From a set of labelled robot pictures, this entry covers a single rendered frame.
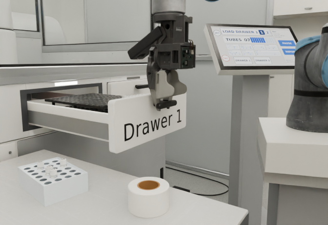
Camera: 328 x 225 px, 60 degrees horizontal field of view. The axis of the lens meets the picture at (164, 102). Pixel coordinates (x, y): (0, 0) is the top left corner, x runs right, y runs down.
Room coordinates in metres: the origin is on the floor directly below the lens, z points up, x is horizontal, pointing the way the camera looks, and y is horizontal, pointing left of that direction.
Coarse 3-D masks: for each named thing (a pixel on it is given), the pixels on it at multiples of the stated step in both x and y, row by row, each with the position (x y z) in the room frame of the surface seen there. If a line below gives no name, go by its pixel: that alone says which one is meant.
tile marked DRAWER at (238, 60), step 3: (234, 57) 1.43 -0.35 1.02; (237, 57) 1.43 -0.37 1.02; (240, 57) 1.44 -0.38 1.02; (243, 57) 1.44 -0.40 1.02; (246, 57) 1.45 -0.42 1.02; (249, 57) 1.45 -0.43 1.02; (234, 60) 1.42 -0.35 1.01; (237, 60) 1.42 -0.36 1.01; (240, 60) 1.42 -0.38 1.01; (243, 60) 1.43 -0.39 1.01; (246, 60) 1.43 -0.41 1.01; (249, 60) 1.44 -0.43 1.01; (237, 63) 1.40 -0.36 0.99; (240, 63) 1.41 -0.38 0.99; (243, 63) 1.41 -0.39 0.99; (246, 63) 1.42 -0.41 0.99; (249, 63) 1.42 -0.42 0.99; (252, 63) 1.42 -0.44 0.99
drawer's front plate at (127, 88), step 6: (108, 84) 1.00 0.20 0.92; (114, 84) 1.01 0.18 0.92; (120, 84) 1.04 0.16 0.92; (126, 84) 1.06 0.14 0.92; (132, 84) 1.09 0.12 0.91; (108, 90) 1.00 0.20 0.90; (114, 90) 1.01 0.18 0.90; (120, 90) 1.04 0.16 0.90; (126, 90) 1.06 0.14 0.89; (132, 90) 1.09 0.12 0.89; (138, 90) 1.12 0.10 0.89; (144, 90) 1.16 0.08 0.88
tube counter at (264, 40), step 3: (246, 39) 1.53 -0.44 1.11; (249, 39) 1.54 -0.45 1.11; (252, 39) 1.54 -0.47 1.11; (255, 39) 1.55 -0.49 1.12; (258, 39) 1.55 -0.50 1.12; (261, 39) 1.55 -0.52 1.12; (264, 39) 1.56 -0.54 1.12; (267, 39) 1.56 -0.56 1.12; (270, 39) 1.57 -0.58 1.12; (273, 39) 1.57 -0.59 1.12; (246, 42) 1.52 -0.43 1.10; (249, 42) 1.52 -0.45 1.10; (252, 42) 1.52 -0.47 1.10; (255, 42) 1.53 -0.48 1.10; (258, 42) 1.53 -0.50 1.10; (261, 42) 1.54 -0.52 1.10; (264, 42) 1.54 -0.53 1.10; (267, 42) 1.55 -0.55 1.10; (270, 42) 1.55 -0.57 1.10; (273, 42) 1.56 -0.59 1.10
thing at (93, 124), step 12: (36, 108) 0.74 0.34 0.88; (48, 108) 0.71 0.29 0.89; (60, 108) 0.68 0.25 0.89; (72, 108) 0.66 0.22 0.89; (36, 120) 0.74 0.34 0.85; (48, 120) 0.71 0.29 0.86; (60, 120) 0.68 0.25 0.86; (72, 120) 0.65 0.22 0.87; (84, 120) 0.63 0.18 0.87; (96, 120) 0.61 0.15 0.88; (72, 132) 0.66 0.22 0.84; (84, 132) 0.63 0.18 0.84; (96, 132) 0.61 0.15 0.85; (108, 132) 0.59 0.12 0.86
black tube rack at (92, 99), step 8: (72, 96) 0.84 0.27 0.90; (80, 96) 0.84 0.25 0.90; (88, 96) 0.84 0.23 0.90; (96, 96) 0.84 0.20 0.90; (104, 96) 0.84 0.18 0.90; (112, 96) 0.84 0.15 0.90; (120, 96) 0.84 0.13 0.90; (72, 104) 0.72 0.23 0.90; (80, 104) 0.70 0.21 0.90; (88, 104) 0.69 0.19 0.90; (96, 104) 0.69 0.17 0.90; (104, 112) 0.74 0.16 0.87
